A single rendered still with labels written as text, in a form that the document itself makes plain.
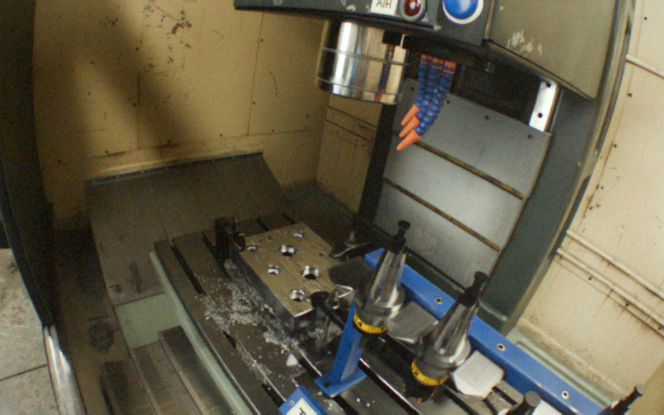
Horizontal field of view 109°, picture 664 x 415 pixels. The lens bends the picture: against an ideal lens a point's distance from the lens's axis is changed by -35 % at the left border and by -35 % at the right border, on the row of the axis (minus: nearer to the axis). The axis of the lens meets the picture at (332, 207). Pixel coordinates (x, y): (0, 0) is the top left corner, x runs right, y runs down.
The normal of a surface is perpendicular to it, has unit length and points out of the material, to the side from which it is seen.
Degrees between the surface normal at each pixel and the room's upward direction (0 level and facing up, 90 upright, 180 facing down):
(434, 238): 90
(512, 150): 90
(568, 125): 90
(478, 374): 0
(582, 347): 90
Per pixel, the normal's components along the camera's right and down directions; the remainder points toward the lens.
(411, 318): 0.17, -0.87
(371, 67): 0.02, 0.48
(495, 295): -0.76, 0.19
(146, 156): 0.60, 0.47
